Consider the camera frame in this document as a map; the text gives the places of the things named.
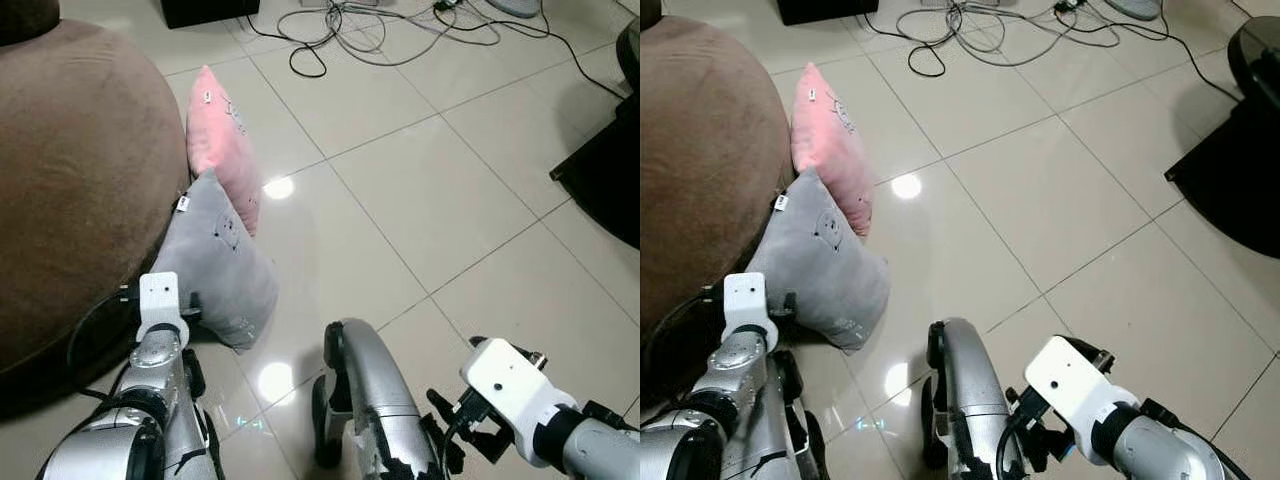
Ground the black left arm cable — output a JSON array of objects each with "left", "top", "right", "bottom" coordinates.
[{"left": 65, "top": 288, "right": 141, "bottom": 401}]

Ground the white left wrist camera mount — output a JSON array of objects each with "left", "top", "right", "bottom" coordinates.
[
  {"left": 722, "top": 272, "right": 779, "bottom": 351},
  {"left": 137, "top": 271, "right": 191, "bottom": 346}
]

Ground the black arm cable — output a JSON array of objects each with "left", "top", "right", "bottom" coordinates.
[
  {"left": 65, "top": 288, "right": 141, "bottom": 401},
  {"left": 994, "top": 405, "right": 1031, "bottom": 480},
  {"left": 440, "top": 400, "right": 477, "bottom": 480}
]

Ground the brown fabric sofa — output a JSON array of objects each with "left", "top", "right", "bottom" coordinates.
[
  {"left": 0, "top": 18, "right": 193, "bottom": 401},
  {"left": 640, "top": 15, "right": 796, "bottom": 391}
]

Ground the grey pillow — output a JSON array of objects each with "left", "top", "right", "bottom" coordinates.
[
  {"left": 150, "top": 168, "right": 281, "bottom": 351},
  {"left": 745, "top": 166, "right": 891, "bottom": 353}
]

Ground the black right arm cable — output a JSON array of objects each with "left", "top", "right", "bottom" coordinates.
[
  {"left": 440, "top": 400, "right": 477, "bottom": 480},
  {"left": 994, "top": 405, "right": 1031, "bottom": 480}
]

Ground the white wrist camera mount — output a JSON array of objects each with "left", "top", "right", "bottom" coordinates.
[
  {"left": 460, "top": 338, "right": 583, "bottom": 446},
  {"left": 137, "top": 271, "right": 191, "bottom": 346},
  {"left": 722, "top": 272, "right": 779, "bottom": 351},
  {"left": 1023, "top": 335, "right": 1141, "bottom": 441}
]

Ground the pink pillow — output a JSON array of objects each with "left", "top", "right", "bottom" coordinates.
[
  {"left": 186, "top": 65, "right": 263, "bottom": 238},
  {"left": 790, "top": 62, "right": 874, "bottom": 238}
]

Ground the black box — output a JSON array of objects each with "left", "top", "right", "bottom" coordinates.
[
  {"left": 777, "top": 0, "right": 881, "bottom": 26},
  {"left": 160, "top": 0, "right": 261, "bottom": 29}
]

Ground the grey floor cable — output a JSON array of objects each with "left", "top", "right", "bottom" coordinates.
[
  {"left": 915, "top": 0, "right": 1121, "bottom": 68},
  {"left": 300, "top": 0, "right": 501, "bottom": 67}
]

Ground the silver robot leg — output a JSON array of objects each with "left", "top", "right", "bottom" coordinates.
[
  {"left": 922, "top": 318, "right": 1031, "bottom": 480},
  {"left": 312, "top": 318, "right": 446, "bottom": 480}
]

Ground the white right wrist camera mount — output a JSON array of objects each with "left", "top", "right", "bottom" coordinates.
[
  {"left": 460, "top": 338, "right": 583, "bottom": 446},
  {"left": 1023, "top": 335, "right": 1141, "bottom": 441}
]

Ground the long black floor cable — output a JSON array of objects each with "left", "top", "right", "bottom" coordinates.
[
  {"left": 455, "top": 10, "right": 629, "bottom": 101},
  {"left": 1075, "top": 10, "right": 1241, "bottom": 103}
]

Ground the black looped floor cable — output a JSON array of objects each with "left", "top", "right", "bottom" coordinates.
[
  {"left": 880, "top": 10, "right": 946, "bottom": 79},
  {"left": 262, "top": 10, "right": 331, "bottom": 79}
]

